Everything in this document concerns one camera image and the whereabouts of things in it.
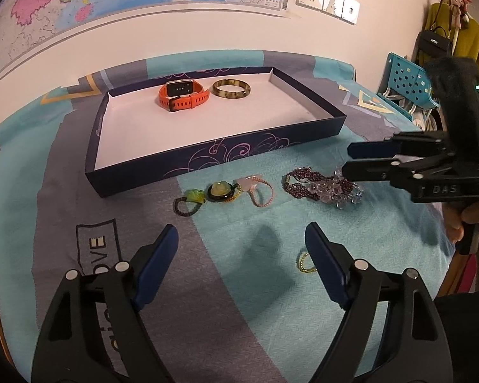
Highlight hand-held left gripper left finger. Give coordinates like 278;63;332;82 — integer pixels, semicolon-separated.
31;223;180;383

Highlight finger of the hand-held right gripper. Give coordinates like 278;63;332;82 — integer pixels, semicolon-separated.
342;156;448;193
347;132;456;161

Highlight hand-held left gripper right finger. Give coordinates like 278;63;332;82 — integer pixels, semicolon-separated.
304;221;453;383

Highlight small yellow bead bracelet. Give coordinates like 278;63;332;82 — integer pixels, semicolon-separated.
296;249;317;274

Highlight clear crystal bracelet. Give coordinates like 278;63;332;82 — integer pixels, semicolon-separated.
310;169;365;211

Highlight dark red garnet bracelet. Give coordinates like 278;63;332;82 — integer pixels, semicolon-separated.
281;168;360;202

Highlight green charm bead bracelet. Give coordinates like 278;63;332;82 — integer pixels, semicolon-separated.
173;189;207;218

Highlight black bracelet with yellow pendant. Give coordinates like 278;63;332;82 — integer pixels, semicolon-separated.
206;181;240;204

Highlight pink bead bracelet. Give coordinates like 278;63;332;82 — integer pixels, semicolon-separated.
234;175;278;208

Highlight dark blue shallow box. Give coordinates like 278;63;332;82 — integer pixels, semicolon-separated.
85;66;347;199

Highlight person's right hand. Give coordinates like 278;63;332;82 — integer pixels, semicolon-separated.
442;201;479;245

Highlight blue perforated plastic basket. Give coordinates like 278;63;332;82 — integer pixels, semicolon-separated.
382;52;442;109

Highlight mustard yellow coat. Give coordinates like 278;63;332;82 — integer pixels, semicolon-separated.
425;2;479;78

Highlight black handbag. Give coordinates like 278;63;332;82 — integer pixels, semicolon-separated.
417;0;454;64

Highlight teal and grey printed blanket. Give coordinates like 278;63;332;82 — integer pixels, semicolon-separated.
0;50;464;383

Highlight tortoiseshell bangle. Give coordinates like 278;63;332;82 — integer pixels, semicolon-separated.
211;79;251;100

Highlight person's dark clothing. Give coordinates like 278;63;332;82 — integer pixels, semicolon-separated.
434;290;479;383

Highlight white cables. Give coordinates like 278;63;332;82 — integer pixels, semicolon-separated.
387;90;437;133

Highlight orange strap smartwatch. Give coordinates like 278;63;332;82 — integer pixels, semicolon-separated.
157;80;210;112

